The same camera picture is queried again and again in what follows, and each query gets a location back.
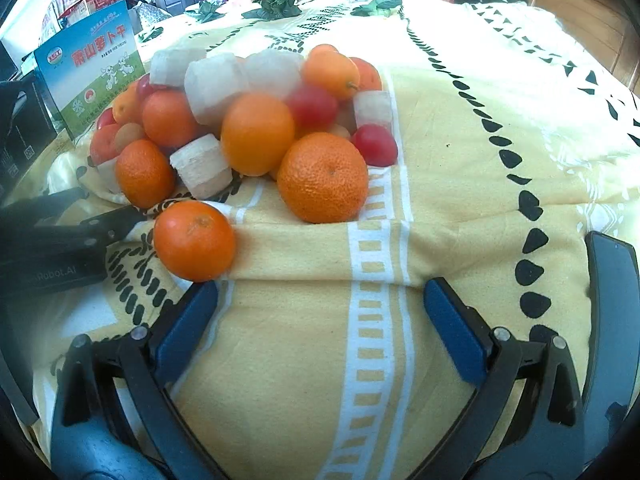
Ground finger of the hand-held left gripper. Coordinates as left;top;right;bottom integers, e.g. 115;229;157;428
75;204;149;254
0;187;90;231

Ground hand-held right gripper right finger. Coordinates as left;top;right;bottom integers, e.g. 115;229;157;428
422;277;586;480

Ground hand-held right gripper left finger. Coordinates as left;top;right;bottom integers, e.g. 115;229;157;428
50;280;221;480

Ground mandarin orange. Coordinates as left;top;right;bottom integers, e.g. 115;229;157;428
153;201;237;282

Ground pile of oranges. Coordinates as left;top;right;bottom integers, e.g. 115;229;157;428
90;44;383;224

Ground yellow patterned blanket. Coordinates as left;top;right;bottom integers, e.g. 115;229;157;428
10;0;640;480

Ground blue and green carton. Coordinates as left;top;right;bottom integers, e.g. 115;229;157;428
35;0;147;141

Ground black smartphone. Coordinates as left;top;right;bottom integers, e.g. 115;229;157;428
581;230;640;463

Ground red gift box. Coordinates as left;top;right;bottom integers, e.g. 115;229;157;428
61;0;125;25

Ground wooden furniture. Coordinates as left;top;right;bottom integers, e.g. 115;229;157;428
529;0;640;97

